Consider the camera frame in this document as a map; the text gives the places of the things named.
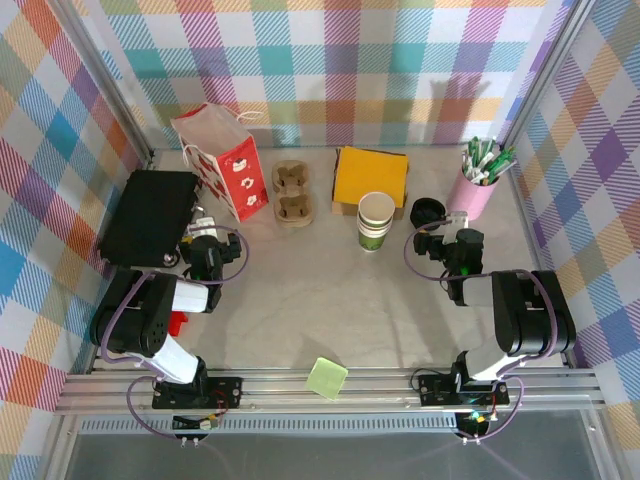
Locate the black plastic cup lid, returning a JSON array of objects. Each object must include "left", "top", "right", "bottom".
[
  {"left": 410, "top": 210, "right": 445, "bottom": 228},
  {"left": 412, "top": 197, "right": 446, "bottom": 219}
]

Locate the red white paper gift bag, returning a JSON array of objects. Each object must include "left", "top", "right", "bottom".
[{"left": 170, "top": 103, "right": 271, "bottom": 224}]

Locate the pink cylinder holder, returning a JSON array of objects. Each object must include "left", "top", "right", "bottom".
[{"left": 446, "top": 167, "right": 500, "bottom": 222}]

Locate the green white sugar stick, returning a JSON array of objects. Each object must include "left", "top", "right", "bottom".
[
  {"left": 467, "top": 136, "right": 497, "bottom": 169},
  {"left": 460, "top": 152, "right": 489, "bottom": 185},
  {"left": 485, "top": 146, "right": 517, "bottom": 179}
]

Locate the brown pulp cup carrier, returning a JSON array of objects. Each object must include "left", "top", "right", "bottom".
[{"left": 271, "top": 159, "right": 319, "bottom": 229}]

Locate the brown cardboard napkin box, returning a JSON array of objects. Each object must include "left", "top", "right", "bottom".
[{"left": 330, "top": 146, "right": 410, "bottom": 220}]

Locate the light green square pad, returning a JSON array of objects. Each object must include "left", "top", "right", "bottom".
[{"left": 305, "top": 356, "right": 349, "bottom": 401}]

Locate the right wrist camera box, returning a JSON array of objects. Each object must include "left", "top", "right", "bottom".
[{"left": 442, "top": 210, "right": 470, "bottom": 245}]

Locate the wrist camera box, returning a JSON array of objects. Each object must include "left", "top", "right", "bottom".
[
  {"left": 442, "top": 210, "right": 470, "bottom": 245},
  {"left": 191, "top": 216, "right": 220, "bottom": 240}
]

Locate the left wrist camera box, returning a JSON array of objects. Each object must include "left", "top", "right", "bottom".
[{"left": 191, "top": 216, "right": 220, "bottom": 240}]

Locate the purple gripper cable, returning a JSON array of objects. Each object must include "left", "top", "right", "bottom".
[
  {"left": 202, "top": 225, "right": 250, "bottom": 287},
  {"left": 403, "top": 219, "right": 454, "bottom": 280}
]

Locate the black case with metal handle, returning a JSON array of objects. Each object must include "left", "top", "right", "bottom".
[{"left": 95, "top": 169, "right": 201, "bottom": 269}]

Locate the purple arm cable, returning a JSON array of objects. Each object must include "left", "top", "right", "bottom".
[
  {"left": 101, "top": 272, "right": 156, "bottom": 364},
  {"left": 502, "top": 268, "right": 560, "bottom": 374}
]

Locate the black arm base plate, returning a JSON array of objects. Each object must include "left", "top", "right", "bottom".
[
  {"left": 151, "top": 375, "right": 245, "bottom": 411},
  {"left": 417, "top": 372, "right": 510, "bottom": 407}
]

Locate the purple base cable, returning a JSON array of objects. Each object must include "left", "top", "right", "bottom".
[
  {"left": 127, "top": 375, "right": 177, "bottom": 441},
  {"left": 485, "top": 375, "right": 526, "bottom": 442}
]

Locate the aluminium frame rail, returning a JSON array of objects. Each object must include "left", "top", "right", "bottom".
[{"left": 53, "top": 368, "right": 607, "bottom": 415}]

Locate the aluminium frame post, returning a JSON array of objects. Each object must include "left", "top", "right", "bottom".
[
  {"left": 497, "top": 0, "right": 597, "bottom": 147},
  {"left": 49, "top": 0, "right": 157, "bottom": 167}
]

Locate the perforated metal cable tray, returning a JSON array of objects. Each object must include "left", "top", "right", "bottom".
[{"left": 78, "top": 417, "right": 595, "bottom": 437}]

